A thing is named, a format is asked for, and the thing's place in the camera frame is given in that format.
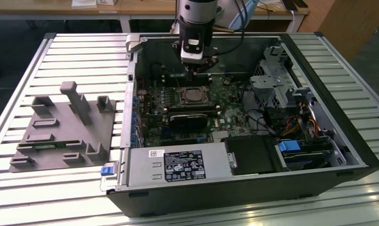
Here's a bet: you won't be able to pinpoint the metal socket cover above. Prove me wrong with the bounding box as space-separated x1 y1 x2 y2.
178 86 210 105

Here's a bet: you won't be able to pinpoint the CPU socket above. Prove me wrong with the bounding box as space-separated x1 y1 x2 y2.
176 86 210 106

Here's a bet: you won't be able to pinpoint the pale blue teach pendant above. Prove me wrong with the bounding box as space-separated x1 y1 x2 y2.
229 0 259 31

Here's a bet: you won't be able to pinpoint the black flat bars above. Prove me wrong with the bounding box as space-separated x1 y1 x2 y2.
283 0 309 12

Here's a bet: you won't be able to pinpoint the silver drive cage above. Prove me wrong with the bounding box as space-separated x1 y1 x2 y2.
249 46 313 109

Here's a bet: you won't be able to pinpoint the green motherboard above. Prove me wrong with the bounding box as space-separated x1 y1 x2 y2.
134 70 256 148

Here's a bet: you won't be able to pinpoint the black graphics card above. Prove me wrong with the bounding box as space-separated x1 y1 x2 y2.
168 113 209 133

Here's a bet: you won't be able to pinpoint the silver chipset heatsink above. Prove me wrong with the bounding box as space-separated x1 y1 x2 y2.
212 131 229 142

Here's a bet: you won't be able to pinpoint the wooden desk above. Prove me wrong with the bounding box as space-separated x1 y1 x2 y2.
0 0 309 33

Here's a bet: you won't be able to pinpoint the wooden cabinet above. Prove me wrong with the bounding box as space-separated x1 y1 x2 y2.
297 0 379 61

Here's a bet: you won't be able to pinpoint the black plastic shroud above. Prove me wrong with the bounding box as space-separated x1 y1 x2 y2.
222 136 288 176

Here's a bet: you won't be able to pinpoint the hard disk in blue carrier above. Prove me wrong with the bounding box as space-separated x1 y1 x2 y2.
279 140 332 171

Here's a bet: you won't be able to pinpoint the grey parts rack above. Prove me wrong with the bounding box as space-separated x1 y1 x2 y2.
7 81 118 174

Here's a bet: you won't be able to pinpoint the silver power supply unit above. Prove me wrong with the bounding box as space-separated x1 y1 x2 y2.
115 142 237 189

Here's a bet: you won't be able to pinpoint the blue power supply latch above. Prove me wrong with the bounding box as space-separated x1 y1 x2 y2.
101 164 115 177

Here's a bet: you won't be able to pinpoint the black open PC case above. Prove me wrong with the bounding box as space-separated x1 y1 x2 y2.
106 32 379 218

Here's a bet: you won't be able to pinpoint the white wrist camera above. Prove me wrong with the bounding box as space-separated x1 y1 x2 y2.
180 39 205 65

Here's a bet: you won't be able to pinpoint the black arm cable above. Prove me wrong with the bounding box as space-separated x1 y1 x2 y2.
238 0 251 42

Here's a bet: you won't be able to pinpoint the coloured wire bundle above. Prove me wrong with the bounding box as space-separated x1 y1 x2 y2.
284 101 323 142

